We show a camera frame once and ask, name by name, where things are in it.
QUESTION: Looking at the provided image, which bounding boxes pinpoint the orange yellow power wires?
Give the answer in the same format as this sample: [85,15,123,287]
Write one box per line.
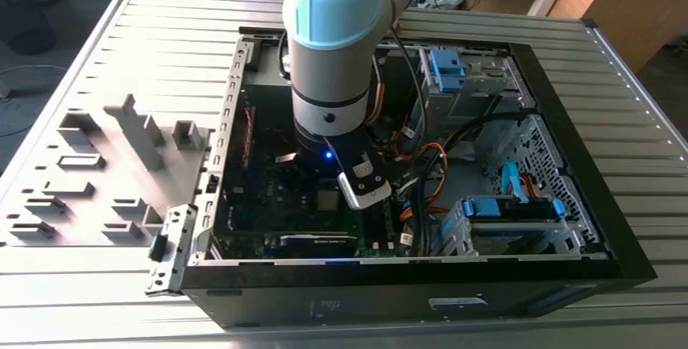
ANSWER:
[391,142,451,227]

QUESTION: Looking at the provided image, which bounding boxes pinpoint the black camera cable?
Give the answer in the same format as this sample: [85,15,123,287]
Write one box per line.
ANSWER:
[274,28,295,84]

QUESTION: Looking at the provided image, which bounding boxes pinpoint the small square silver CPU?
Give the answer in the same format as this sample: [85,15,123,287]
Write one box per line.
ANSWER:
[314,189,339,211]

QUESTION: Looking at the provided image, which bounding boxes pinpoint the CPU socket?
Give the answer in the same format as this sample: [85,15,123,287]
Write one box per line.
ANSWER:
[307,182,347,218]

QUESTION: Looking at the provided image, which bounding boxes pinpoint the hard disk in blue carrier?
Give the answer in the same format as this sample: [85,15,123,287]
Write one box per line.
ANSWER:
[437,197,569,258]

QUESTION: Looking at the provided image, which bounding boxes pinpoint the silver drive cage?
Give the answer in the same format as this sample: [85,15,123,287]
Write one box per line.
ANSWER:
[410,47,537,156]

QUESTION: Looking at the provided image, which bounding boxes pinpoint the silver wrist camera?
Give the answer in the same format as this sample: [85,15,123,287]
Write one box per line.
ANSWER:
[319,135,394,210]

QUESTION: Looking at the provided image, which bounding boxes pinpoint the grey power supply unit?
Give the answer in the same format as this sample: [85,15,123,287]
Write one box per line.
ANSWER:
[243,45,295,143]

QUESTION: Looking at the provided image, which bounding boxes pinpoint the black RAM slot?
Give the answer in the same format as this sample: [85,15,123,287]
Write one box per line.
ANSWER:
[375,199,397,251]
[358,207,378,251]

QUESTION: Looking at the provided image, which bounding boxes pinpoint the black open PC case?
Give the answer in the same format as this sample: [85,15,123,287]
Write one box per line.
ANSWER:
[143,25,657,330]

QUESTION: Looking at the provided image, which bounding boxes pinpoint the black graphics card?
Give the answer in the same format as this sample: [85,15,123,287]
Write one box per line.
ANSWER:
[274,233,358,260]

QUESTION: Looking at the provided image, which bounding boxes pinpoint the grey parts rack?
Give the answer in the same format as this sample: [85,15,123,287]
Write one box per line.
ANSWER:
[0,93,213,249]

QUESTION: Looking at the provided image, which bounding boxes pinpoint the red black twisted wire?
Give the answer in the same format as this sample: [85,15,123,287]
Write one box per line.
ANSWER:
[239,102,258,164]

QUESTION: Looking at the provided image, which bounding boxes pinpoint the wooden cabinet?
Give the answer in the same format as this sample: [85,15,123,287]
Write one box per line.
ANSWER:
[546,0,688,74]

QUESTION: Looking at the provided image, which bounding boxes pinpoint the blue plastic drive latch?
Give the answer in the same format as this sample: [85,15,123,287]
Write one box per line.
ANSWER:
[427,48,469,94]

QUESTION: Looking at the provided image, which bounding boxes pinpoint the blue flat data wire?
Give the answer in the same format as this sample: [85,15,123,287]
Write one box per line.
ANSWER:
[498,161,531,205]

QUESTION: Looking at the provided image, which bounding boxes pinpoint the orange disk power wire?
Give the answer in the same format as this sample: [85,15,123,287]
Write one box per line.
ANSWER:
[521,175,542,205]

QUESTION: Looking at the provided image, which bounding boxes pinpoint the green motherboard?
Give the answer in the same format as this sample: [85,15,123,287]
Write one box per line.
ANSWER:
[217,82,402,260]

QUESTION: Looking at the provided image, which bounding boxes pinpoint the silver perforated disk bay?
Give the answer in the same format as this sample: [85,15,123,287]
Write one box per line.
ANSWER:
[479,114,607,260]

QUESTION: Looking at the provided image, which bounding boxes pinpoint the silver card retention bracket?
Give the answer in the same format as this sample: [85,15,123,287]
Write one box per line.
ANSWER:
[142,202,198,298]

